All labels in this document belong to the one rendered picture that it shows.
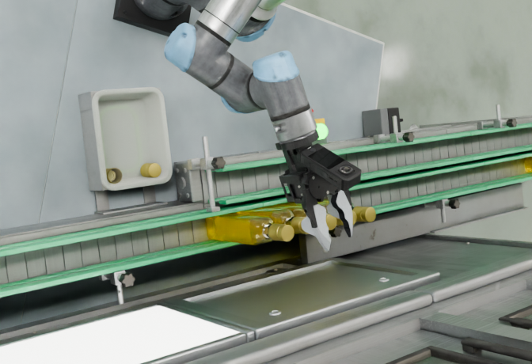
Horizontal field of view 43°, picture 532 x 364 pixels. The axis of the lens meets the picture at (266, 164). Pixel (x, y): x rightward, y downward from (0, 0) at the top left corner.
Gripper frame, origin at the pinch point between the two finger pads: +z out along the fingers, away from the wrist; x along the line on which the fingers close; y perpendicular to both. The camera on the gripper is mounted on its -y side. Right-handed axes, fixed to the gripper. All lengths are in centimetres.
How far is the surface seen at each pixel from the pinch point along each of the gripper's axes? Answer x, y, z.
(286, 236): 0.4, 16.0, 0.5
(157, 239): 14.7, 44.1, -4.2
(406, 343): 4.7, -14.1, 16.4
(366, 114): -66, 54, -6
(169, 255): 17.3, 35.7, -2.0
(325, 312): 8.2, 0.4, 11.0
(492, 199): -99, 45, 36
